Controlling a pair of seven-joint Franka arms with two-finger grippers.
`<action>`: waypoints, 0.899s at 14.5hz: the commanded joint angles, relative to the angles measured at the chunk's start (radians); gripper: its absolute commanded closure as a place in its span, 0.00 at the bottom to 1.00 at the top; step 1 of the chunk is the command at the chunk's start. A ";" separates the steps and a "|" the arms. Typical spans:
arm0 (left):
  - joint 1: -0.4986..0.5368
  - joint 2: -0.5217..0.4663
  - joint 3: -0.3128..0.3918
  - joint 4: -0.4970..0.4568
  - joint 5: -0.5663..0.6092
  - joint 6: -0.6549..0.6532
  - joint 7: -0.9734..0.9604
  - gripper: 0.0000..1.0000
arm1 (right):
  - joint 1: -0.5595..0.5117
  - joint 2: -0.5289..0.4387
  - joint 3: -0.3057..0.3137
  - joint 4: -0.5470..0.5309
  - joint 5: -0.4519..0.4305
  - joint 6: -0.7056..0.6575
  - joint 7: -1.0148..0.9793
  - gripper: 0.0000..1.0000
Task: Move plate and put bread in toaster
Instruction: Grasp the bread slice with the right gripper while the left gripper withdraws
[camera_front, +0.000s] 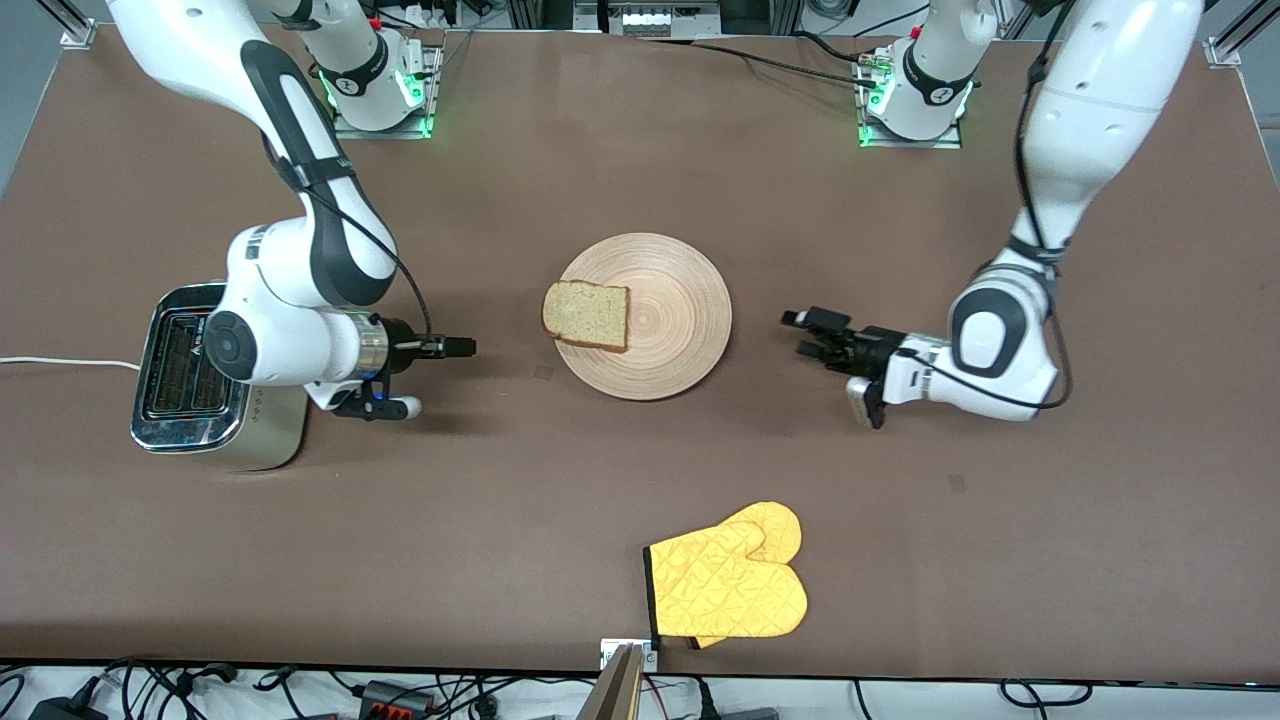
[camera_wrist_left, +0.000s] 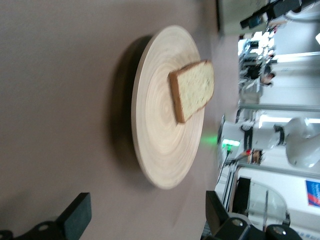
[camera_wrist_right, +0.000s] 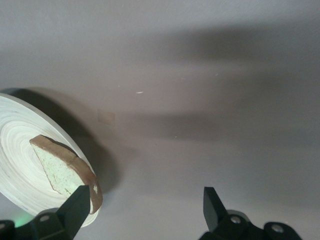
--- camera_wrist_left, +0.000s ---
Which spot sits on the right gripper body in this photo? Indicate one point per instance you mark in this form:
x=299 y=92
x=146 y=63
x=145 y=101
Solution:
x=282 y=8

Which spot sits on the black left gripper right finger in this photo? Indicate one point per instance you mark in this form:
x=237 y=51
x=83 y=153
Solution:
x=215 y=215

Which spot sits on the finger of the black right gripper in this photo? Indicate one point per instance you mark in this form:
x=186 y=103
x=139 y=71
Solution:
x=253 y=20

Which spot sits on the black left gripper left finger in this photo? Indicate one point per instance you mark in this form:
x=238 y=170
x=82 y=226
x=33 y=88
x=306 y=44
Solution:
x=77 y=215

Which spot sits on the slice of bread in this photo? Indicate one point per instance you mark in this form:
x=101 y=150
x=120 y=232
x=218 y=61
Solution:
x=195 y=87

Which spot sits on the round wooden plate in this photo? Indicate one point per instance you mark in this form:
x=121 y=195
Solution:
x=160 y=140

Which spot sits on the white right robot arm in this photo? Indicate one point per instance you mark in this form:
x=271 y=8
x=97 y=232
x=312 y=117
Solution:
x=265 y=140

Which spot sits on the silver and beige toaster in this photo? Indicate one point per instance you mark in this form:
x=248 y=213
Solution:
x=228 y=17

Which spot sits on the seated person dark hair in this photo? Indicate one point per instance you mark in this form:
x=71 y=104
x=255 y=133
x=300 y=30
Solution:
x=267 y=76

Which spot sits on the blue and red poster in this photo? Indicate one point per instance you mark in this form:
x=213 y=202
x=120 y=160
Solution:
x=313 y=193

